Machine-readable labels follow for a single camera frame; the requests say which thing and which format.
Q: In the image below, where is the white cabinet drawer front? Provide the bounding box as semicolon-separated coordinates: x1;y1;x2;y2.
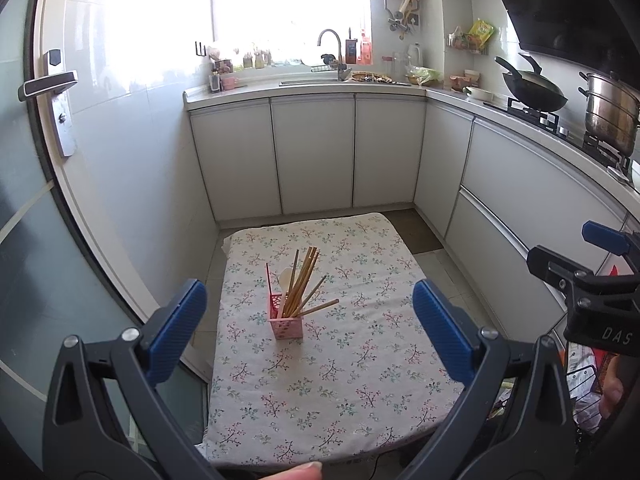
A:
460;119;628;271
445;187;571;343

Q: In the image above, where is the person's left hand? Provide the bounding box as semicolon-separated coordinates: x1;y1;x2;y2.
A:
272;461;324;480

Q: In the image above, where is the black gas stove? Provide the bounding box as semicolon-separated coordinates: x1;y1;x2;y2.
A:
507;95;633;176

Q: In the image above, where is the pile of wooden chopsticks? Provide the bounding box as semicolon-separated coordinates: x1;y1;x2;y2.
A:
281;246;341;320

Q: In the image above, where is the pink perforated utensil holder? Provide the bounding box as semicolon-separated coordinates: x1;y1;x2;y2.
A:
267;292;303;341

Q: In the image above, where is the black range hood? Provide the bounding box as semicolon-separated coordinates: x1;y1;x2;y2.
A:
480;0;640;73

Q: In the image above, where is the steel sink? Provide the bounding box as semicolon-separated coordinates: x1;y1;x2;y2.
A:
279;77;351;86

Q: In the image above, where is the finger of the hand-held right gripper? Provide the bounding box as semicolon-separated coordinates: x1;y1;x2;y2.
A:
581;220;640;277
526;245;598;307

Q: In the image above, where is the frosted glass door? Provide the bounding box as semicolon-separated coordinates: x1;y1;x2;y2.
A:
0;0;211;480

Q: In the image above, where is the person's right hand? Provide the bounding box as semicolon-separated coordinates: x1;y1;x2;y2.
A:
599;352;626;420

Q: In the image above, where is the yellow snack packet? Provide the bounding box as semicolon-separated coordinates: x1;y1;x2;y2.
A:
467;19;496;43

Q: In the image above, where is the wall spice rack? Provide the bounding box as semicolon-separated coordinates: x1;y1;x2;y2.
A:
446;19;496;56

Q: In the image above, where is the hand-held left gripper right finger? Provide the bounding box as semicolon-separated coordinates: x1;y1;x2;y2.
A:
400;279;583;480

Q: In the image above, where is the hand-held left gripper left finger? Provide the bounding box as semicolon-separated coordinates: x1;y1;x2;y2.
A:
42;279;226;480

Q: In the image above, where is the brown floor mat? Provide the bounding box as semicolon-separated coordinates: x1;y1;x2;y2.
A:
385;208;445;256

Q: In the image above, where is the bag of green vegetables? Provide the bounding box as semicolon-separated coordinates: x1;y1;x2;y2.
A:
405;66;443;86

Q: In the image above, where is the curved steel faucet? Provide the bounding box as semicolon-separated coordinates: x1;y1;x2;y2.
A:
318;29;351;81

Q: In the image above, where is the stainless steel pot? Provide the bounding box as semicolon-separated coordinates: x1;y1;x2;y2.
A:
579;71;640;157

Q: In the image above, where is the white cabinet door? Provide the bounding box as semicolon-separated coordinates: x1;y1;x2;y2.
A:
352;96;427;208
270;95;357;215
414;105;475;238
189;100;283;222

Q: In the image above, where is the black wok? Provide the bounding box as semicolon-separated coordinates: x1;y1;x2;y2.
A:
495;52;569;113

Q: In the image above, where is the floral tablecloth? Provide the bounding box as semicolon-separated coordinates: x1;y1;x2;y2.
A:
202;212;468;463

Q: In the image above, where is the bright kitchen window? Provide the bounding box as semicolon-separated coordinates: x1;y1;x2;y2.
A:
210;0;373;61

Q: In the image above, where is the silver door handle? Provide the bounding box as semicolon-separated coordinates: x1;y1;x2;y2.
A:
18;49;79;158

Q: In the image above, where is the white plastic spoon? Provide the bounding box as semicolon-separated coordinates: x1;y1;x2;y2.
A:
277;267;293;318

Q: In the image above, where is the red plastic spoon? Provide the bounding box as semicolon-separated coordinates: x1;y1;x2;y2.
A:
264;262;275;318

